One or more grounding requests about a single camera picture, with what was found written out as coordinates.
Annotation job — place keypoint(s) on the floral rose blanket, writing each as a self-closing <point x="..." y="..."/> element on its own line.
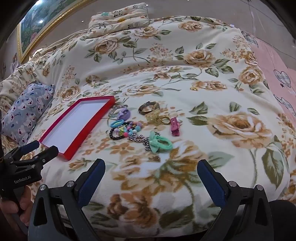
<point x="161" y="69"/>

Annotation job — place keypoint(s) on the pink heart print sheet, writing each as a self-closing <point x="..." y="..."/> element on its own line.
<point x="272" y="62"/>

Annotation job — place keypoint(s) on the blue bear print pillow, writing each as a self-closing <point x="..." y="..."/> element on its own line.
<point x="27" y="111"/>

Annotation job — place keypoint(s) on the gold framed painting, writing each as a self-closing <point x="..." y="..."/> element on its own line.
<point x="34" y="25"/>

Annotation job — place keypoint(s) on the folded panda print quilt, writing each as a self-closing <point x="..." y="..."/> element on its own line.
<point x="120" y="20"/>

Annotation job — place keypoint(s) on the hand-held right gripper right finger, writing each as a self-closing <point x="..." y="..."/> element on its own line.
<point x="212" y="185"/>

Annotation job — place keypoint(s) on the person's left hand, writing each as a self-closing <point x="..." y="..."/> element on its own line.
<point x="23" y="204"/>

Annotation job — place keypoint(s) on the gold flower hair clip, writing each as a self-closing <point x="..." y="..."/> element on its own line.
<point x="153" y="118"/>

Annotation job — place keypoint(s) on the red shallow box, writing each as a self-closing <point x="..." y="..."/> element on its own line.
<point x="74" y="125"/>

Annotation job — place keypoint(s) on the pink hair clip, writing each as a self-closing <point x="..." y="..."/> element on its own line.
<point x="174" y="129"/>

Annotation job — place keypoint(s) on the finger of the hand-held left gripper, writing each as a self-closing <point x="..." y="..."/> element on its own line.
<point x="31" y="146"/>
<point x="47" y="153"/>

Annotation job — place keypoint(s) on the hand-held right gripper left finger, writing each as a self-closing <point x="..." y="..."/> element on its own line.
<point x="90" y="185"/>

